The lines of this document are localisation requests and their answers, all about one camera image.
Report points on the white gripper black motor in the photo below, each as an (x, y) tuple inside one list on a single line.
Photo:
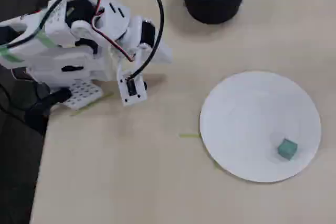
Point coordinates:
[(148, 34)]

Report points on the green cube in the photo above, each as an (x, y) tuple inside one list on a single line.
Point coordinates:
[(287, 149)]

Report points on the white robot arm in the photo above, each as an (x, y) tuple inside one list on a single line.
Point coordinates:
[(57, 58)]

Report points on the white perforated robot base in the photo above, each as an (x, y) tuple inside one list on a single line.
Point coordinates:
[(84, 94)]

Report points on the green tape strip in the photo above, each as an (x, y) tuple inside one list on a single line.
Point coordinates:
[(189, 135)]

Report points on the white paper plate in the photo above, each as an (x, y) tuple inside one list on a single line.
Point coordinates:
[(252, 119)]

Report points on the black table clamp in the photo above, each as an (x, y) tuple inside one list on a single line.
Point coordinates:
[(43, 106)]

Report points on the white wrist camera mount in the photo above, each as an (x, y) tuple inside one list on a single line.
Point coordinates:
[(137, 98)]

